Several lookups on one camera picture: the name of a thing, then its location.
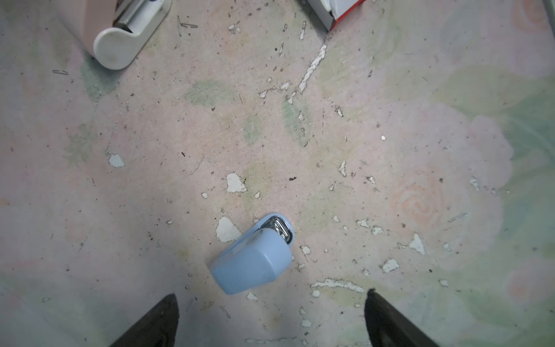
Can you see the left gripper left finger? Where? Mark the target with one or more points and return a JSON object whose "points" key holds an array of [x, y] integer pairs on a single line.
{"points": [[157, 328]]}

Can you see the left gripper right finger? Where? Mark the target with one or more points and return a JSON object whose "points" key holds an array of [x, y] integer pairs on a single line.
{"points": [[387, 326]]}

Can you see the blue mini stapler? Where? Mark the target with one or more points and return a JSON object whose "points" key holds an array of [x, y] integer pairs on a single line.
{"points": [[257, 258]]}

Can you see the pink white mini stapler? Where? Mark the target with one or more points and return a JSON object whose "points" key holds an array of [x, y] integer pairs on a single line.
{"points": [[113, 32]]}

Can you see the red staple box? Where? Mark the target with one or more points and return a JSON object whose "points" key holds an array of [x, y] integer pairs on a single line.
{"points": [[331, 12]]}

